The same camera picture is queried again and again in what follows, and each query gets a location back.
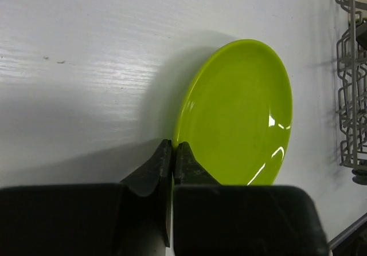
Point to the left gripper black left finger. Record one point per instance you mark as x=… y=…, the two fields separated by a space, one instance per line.
x=128 y=217

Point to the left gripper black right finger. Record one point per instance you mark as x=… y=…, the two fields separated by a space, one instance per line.
x=214 y=219

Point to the green plate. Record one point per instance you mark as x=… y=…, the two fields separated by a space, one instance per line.
x=237 y=114

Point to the grey wire dish rack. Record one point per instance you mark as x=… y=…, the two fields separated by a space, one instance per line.
x=351 y=110

